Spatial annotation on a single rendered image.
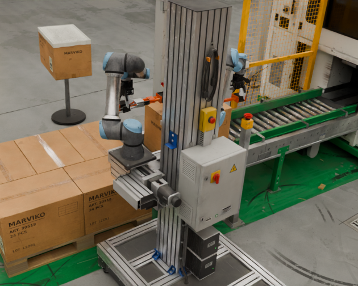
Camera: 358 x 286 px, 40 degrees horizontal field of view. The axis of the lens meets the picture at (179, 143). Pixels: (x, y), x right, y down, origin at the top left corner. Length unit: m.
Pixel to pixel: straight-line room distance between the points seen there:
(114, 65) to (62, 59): 2.28
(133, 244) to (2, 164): 1.22
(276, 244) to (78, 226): 1.61
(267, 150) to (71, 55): 2.27
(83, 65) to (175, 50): 2.73
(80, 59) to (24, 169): 1.75
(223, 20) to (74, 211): 1.83
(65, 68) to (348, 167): 3.15
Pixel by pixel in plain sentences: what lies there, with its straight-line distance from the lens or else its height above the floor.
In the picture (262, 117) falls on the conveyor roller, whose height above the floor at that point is 0.54.
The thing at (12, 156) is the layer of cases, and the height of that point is 0.54.
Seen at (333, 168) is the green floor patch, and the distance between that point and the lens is 5.35.
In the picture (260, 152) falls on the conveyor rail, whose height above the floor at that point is 0.51.
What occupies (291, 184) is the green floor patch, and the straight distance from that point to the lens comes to 4.92.
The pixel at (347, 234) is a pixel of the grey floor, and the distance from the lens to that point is 4.48.
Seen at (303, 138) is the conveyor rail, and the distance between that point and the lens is 4.68.
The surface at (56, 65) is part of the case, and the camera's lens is 5.26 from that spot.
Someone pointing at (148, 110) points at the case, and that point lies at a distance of 3.99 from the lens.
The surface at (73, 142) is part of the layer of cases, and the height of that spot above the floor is 0.54.
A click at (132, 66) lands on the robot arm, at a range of 3.01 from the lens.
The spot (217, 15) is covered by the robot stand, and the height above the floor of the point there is 1.99.
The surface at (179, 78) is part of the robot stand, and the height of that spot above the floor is 1.64.
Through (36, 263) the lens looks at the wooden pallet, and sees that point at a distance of 3.89.
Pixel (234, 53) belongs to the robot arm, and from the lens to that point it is 3.27.
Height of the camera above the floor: 2.66
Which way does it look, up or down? 30 degrees down
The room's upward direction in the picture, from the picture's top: 4 degrees clockwise
